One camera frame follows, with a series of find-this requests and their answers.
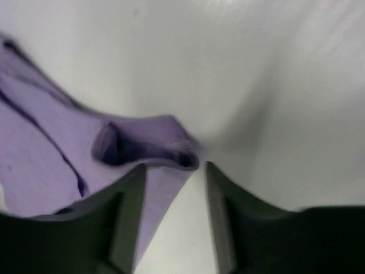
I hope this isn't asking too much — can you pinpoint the purple t shirt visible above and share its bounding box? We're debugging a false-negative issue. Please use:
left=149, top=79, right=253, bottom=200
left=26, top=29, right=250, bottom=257
left=1, top=36, right=199, bottom=263

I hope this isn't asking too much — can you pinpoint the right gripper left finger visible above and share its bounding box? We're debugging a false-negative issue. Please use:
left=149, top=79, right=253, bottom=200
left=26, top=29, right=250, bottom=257
left=28, top=164, right=148, bottom=274

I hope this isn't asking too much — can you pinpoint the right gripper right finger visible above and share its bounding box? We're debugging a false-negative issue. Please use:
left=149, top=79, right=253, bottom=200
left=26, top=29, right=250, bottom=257
left=206, top=162, right=308, bottom=273

